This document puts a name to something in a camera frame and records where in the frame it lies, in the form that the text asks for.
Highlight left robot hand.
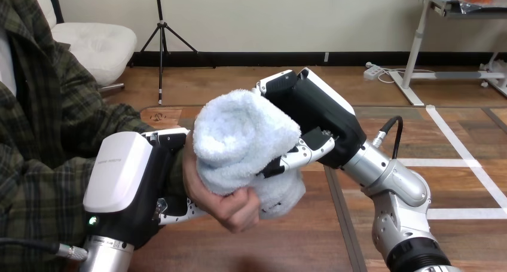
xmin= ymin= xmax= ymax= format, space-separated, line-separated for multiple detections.
xmin=83 ymin=128 xmax=209 ymax=250

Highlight person's hand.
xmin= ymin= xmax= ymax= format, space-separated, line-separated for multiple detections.
xmin=181 ymin=132 xmax=262 ymax=234

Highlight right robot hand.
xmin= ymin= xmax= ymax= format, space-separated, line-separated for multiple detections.
xmin=252 ymin=67 xmax=368 ymax=179

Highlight white towel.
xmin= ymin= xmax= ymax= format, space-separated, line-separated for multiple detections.
xmin=192 ymin=88 xmax=307 ymax=220

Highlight person's body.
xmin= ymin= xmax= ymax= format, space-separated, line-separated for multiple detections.
xmin=0 ymin=0 xmax=120 ymax=272

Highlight white power strip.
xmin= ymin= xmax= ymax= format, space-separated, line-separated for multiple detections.
xmin=363 ymin=62 xmax=384 ymax=81

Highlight white desk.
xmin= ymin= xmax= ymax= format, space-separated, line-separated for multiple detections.
xmin=388 ymin=0 xmax=507 ymax=107

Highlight white cushioned chair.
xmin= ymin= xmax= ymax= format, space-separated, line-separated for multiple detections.
xmin=28 ymin=0 xmax=138 ymax=93

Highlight black tripod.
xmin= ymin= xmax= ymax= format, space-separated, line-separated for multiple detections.
xmin=130 ymin=0 xmax=216 ymax=105

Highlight black cable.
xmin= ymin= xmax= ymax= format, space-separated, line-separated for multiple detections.
xmin=371 ymin=115 xmax=404 ymax=160
xmin=0 ymin=237 xmax=88 ymax=262

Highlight tangle of cables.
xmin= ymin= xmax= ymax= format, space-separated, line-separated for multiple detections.
xmin=376 ymin=67 xmax=436 ymax=85

